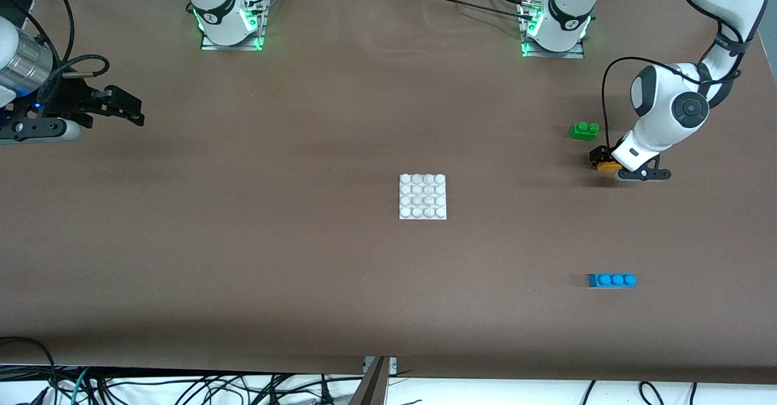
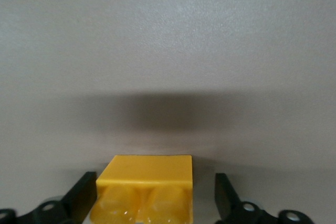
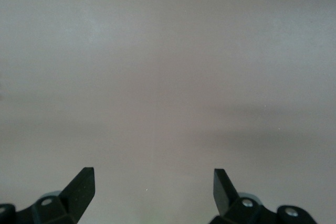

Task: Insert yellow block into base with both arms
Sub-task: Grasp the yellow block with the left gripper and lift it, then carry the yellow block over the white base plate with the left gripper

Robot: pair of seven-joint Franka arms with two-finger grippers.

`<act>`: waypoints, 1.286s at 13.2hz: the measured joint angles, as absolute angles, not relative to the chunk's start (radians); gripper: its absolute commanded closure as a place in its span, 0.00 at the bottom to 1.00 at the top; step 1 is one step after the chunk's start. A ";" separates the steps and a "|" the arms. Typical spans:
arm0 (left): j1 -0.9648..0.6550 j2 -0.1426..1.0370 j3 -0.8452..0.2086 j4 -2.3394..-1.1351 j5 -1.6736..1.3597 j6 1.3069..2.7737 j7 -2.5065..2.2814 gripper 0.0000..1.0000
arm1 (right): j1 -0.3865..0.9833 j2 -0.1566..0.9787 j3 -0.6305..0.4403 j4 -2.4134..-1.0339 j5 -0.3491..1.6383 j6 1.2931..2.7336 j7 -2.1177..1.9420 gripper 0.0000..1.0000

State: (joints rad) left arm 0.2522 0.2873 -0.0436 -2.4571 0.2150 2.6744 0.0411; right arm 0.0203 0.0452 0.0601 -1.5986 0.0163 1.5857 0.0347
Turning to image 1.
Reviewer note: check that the silver metal table bracket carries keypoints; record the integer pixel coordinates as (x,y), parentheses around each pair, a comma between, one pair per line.
(393,365)

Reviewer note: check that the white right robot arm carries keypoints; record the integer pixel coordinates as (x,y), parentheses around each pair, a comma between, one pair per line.
(212,4)

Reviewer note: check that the dark metal support post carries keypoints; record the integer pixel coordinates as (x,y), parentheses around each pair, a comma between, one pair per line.
(370,390)

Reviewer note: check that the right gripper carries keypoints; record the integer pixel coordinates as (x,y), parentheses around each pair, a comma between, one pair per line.
(65,101)

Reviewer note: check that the yellow two-stud block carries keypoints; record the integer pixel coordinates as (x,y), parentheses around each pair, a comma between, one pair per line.
(607,166)

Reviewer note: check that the blue three-stud block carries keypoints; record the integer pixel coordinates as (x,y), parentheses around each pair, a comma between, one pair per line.
(612,280)

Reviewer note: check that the brown table cover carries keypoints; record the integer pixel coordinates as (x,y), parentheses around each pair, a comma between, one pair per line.
(182,271)

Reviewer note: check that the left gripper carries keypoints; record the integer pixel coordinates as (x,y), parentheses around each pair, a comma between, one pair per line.
(598,155)

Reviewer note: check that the white studded base plate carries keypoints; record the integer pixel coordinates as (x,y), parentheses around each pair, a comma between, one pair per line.
(423,197)

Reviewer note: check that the green two-stud block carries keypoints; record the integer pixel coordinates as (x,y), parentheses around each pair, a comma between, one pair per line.
(584,132)

